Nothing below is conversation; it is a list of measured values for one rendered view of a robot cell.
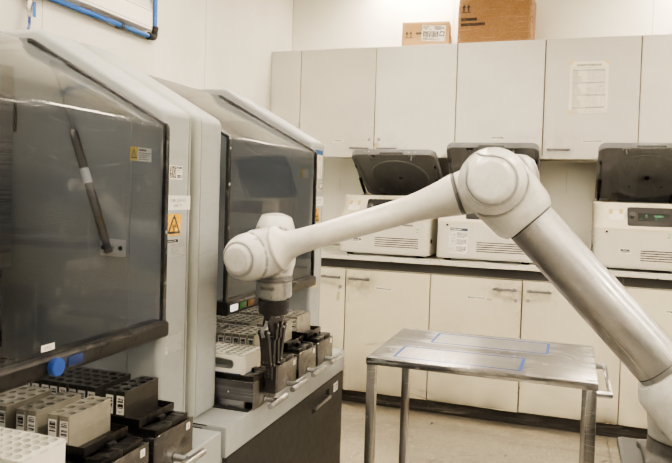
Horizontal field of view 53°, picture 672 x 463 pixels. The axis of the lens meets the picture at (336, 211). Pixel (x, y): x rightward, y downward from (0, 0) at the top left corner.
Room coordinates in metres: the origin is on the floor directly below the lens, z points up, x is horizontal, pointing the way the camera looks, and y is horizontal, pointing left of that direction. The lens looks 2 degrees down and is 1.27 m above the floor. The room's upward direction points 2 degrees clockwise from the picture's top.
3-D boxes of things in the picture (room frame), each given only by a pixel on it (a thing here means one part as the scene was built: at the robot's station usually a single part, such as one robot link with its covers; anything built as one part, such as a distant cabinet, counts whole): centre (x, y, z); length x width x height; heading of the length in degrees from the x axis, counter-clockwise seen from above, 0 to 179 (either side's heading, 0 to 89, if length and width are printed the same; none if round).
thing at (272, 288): (1.67, 0.15, 1.03); 0.09 x 0.09 x 0.06
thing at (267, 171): (1.99, 0.40, 1.28); 0.61 x 0.51 x 0.63; 161
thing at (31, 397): (1.22, 0.56, 0.85); 0.12 x 0.02 x 0.06; 161
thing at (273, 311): (1.67, 0.15, 0.96); 0.08 x 0.07 x 0.09; 161
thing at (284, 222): (1.65, 0.15, 1.14); 0.13 x 0.11 x 0.16; 165
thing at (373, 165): (4.23, -0.39, 1.22); 0.62 x 0.56 x 0.64; 159
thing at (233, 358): (1.73, 0.34, 0.83); 0.30 x 0.10 x 0.06; 71
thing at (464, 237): (4.04, -0.94, 1.24); 0.62 x 0.56 x 0.69; 161
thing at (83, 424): (1.17, 0.43, 0.85); 0.12 x 0.02 x 0.06; 162
